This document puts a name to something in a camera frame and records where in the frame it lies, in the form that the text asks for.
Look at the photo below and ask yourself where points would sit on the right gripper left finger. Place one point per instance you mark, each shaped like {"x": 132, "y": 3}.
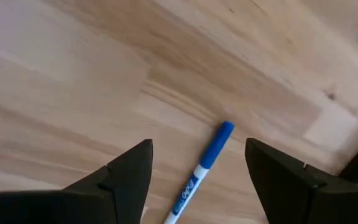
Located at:
{"x": 129, "y": 186}

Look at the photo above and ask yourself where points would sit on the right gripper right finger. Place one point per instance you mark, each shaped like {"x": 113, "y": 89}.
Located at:
{"x": 284, "y": 186}

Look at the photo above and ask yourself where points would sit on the blue-capped thin white marker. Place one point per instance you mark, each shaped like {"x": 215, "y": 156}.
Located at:
{"x": 216, "y": 146}

